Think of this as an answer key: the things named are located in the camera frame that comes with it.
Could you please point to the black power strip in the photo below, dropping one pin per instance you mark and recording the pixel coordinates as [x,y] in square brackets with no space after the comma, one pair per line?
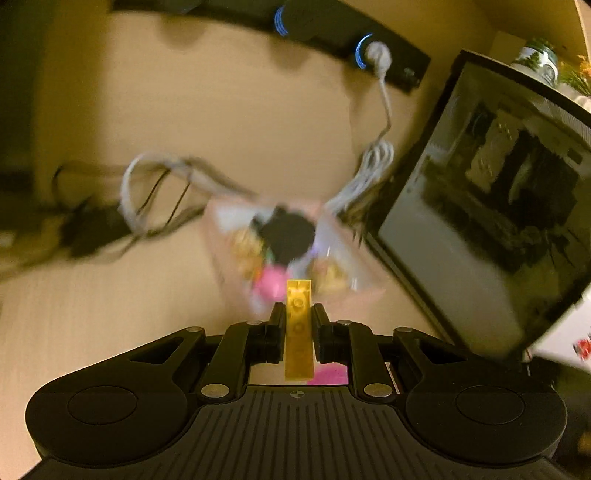
[323,27]

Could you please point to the yellow toy brick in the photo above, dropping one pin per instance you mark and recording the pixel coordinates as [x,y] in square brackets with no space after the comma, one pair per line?
[299,323]

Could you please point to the yellow artificial flowers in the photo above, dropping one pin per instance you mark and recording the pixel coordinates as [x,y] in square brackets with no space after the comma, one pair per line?
[577,76]

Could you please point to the clear bread packet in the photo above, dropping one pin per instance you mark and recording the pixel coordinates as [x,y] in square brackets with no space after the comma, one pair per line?
[334,274]
[247,251]

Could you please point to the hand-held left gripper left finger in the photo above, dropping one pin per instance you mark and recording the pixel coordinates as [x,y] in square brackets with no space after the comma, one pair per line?
[277,332]

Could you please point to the black power adapter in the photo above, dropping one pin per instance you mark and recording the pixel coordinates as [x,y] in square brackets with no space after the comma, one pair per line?
[92,228]

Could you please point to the black monitor screen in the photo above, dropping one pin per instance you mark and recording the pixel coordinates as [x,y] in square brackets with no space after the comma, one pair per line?
[461,207]

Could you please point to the black monitor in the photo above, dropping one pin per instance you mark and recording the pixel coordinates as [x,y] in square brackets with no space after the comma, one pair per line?
[14,92]

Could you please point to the red and white packet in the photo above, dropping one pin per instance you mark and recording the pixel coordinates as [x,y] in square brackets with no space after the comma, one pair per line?
[582,346]

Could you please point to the black plush toy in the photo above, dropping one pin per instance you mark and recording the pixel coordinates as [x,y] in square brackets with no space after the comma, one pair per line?
[288,235]

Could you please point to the pink toy piece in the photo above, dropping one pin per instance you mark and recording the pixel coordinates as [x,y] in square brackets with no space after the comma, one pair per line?
[330,374]

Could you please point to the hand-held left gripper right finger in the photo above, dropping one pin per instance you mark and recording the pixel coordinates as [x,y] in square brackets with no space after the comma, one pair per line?
[323,332]

